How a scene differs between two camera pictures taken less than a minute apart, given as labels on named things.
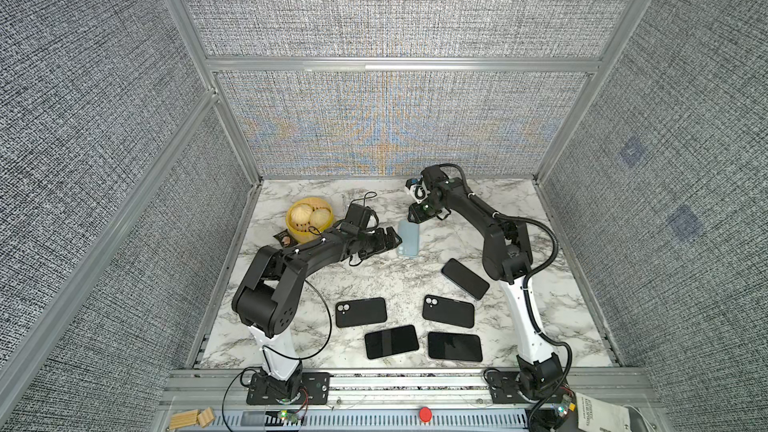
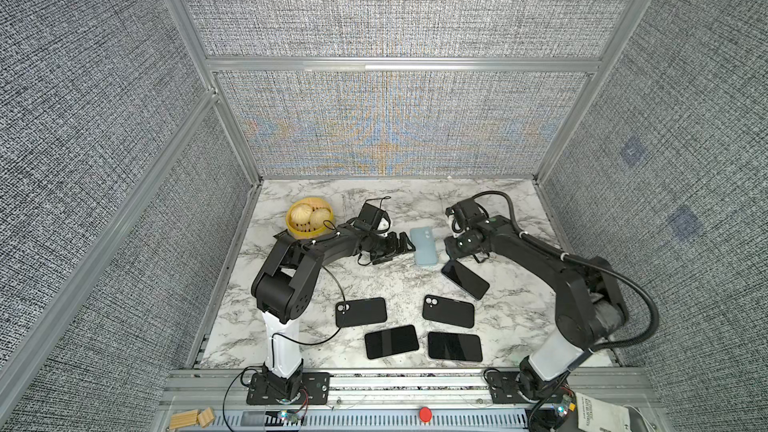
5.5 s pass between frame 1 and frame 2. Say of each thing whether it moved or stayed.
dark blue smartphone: stayed
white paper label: stayed
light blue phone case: moved
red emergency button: stayed
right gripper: moved
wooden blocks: stayed
